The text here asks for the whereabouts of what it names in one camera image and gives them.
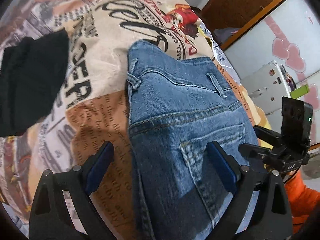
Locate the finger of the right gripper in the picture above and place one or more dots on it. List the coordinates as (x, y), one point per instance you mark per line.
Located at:
(269, 136)
(253, 151)

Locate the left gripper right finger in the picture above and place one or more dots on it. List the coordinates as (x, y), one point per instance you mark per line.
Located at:
(271, 218)

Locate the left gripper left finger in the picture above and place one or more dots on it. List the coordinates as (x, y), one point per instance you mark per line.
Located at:
(49, 217)

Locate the blue denim jeans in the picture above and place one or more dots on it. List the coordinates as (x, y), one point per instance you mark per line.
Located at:
(176, 108)

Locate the orange sleeved right forearm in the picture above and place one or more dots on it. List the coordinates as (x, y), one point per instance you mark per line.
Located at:
(302, 199)

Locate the white suitcase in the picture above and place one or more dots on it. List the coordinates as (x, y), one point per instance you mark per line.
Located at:
(267, 86)

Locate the white sliding wardrobe door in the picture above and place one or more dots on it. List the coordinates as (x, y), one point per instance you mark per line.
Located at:
(289, 35)

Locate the brown wooden door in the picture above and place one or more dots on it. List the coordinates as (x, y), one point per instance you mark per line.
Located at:
(241, 14)

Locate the black folded garment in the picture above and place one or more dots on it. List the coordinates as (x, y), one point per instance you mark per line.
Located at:
(32, 74)

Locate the printed bed quilt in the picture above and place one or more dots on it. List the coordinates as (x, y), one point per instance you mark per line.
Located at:
(90, 106)

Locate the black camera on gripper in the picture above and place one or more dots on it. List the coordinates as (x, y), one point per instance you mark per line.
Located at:
(297, 121)

